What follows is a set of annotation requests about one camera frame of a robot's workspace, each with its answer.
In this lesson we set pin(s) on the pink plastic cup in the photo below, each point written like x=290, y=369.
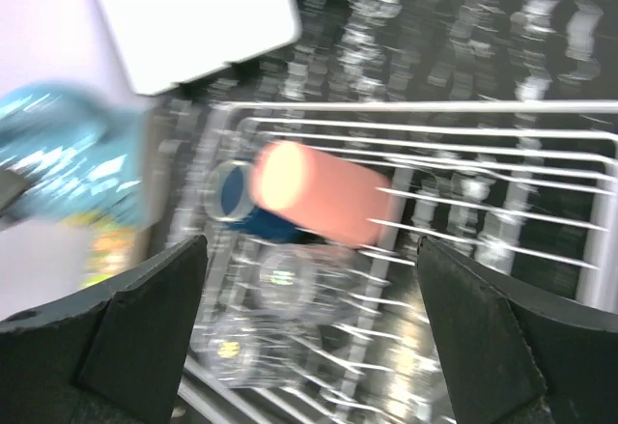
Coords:
x=334, y=198

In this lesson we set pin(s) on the dark blue mug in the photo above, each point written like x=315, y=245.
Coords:
x=228, y=201

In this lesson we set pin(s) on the light blue mug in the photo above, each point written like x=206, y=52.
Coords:
x=65, y=153

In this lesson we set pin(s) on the white wire dish rack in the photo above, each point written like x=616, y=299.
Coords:
x=528, y=189

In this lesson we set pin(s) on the clear glass cup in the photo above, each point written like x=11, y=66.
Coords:
x=257, y=350
x=314, y=284

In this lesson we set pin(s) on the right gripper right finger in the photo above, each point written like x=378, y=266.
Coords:
x=513, y=353

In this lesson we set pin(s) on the green treehouse book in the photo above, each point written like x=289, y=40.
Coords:
x=114, y=246

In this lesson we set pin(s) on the clear glass cup rear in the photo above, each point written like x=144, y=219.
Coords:
x=314, y=284

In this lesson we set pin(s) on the white whiteboard with red writing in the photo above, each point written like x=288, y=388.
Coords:
x=162, y=43

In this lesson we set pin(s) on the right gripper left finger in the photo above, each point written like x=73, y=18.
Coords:
x=111, y=353

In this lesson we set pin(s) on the clear glass cup front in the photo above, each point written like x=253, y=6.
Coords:
x=257, y=350

